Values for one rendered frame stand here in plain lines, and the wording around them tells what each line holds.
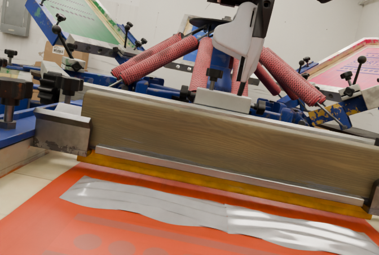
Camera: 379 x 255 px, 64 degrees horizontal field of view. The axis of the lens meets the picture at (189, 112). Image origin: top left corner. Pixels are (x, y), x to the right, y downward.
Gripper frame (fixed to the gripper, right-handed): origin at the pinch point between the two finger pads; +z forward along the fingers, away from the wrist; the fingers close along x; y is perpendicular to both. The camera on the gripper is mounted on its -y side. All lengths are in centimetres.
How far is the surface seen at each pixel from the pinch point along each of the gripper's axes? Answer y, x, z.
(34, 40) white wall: 265, -410, -1
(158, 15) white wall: 88, -412, -71
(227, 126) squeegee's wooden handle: 1.4, 1.6, 7.2
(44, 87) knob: 37.4, -20.7, 10.0
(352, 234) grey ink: -15.1, 5.7, 16.3
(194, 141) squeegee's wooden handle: 5.1, 1.6, 9.9
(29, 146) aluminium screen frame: 25.5, 3.8, 14.3
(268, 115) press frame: -20, -70, 11
